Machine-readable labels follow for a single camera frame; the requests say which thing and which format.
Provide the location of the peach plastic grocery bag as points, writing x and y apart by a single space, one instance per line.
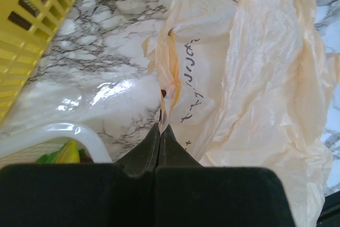
248 83

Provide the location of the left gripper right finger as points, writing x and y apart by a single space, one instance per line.
172 154

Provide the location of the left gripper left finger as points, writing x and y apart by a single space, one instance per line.
143 157

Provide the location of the white plastic fruit basket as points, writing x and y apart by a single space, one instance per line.
27 146

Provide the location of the yellow plastic shopping basket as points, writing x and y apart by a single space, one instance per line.
27 28

